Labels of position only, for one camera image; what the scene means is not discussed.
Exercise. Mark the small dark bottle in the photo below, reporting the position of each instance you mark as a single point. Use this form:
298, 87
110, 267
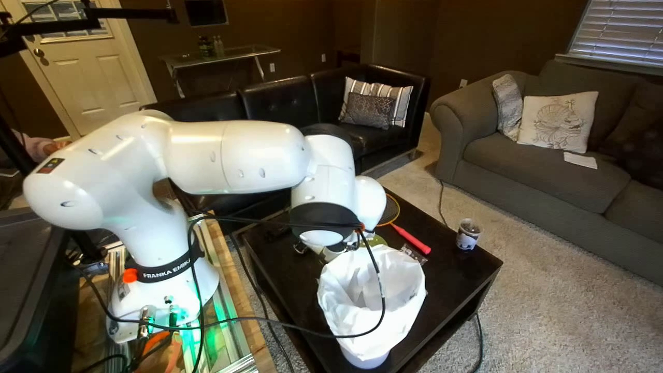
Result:
218, 47
203, 47

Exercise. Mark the seated person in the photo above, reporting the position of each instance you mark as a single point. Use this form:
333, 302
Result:
43, 147

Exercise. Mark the gray fabric sofa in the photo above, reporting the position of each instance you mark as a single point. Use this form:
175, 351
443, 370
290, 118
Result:
552, 174

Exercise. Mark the white bin with bag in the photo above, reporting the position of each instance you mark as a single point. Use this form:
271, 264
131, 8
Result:
370, 303

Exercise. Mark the white striped pillow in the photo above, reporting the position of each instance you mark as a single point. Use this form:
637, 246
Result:
359, 87

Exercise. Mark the dark wall frame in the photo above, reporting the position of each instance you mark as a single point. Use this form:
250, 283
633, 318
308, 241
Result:
205, 11

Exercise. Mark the black coffee table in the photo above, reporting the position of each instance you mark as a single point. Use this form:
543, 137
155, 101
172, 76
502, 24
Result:
457, 276

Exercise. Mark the dark gray equipment case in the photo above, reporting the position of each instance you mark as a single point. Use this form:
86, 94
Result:
28, 292

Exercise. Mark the white printed pillow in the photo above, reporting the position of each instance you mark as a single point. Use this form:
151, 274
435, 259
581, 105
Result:
560, 121

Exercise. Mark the window blinds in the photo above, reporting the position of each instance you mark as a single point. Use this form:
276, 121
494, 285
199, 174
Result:
623, 32

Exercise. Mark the white panel door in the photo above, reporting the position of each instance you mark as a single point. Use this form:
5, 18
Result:
90, 76

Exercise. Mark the wooden robot mount table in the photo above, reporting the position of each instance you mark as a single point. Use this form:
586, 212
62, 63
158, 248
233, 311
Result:
230, 303

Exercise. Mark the green bowl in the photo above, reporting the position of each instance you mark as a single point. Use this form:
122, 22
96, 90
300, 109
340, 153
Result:
377, 240

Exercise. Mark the white wall outlet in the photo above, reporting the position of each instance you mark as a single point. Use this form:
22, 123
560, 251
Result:
462, 82
273, 67

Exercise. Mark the gray brown patterned pillow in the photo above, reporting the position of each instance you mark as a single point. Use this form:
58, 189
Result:
370, 110

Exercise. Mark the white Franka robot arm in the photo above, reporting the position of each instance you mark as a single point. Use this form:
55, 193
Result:
207, 157

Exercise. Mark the dark dotted pillow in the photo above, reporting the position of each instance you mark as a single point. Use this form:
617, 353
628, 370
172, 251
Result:
638, 149

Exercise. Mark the metal console table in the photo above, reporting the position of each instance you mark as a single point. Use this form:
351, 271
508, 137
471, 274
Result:
221, 54

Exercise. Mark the orange round knob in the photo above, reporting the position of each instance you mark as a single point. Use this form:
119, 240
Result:
130, 276

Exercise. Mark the white paper sheet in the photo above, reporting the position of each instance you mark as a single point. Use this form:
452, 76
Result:
581, 160

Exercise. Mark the black leather sofa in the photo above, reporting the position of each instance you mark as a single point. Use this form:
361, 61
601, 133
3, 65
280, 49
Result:
276, 101

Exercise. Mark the gray striped pillow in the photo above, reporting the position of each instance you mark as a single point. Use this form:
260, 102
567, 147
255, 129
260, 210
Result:
508, 105

